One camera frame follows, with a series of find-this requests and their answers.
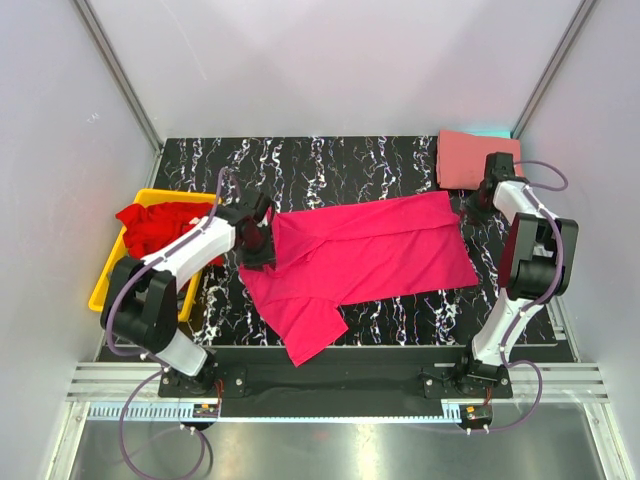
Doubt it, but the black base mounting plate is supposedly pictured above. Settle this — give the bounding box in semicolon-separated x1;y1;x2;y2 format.
97;344;574;419

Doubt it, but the red t shirt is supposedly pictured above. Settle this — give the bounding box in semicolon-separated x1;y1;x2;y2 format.
115;202;212;259

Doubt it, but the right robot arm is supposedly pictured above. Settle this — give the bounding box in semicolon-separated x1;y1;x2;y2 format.
453;152;579;397

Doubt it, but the right aluminium frame post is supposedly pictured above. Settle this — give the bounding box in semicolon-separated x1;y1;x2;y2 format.
511;0;599;139

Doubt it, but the yellow plastic bin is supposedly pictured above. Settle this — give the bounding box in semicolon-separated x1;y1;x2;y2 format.
88;189;215;312

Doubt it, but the folded salmon pink t shirt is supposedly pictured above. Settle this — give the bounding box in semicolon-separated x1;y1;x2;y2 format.
436;130;521;191

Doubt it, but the aluminium rail profile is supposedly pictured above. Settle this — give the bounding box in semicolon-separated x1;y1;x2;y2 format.
66;363;609;424

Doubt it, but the left aluminium frame post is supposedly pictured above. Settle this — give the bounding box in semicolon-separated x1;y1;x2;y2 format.
71;0;164;155

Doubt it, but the aluminium frame post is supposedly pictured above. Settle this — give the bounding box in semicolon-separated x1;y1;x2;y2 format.
71;0;164;155
511;0;599;139

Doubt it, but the magenta pink t shirt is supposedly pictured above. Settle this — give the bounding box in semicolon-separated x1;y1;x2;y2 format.
239;191;478;367

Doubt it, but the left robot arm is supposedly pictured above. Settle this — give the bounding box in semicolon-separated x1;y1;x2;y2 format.
100;191;276;396

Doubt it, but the folded teal t shirt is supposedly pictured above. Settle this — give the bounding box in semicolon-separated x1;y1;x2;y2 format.
465;127;512;139

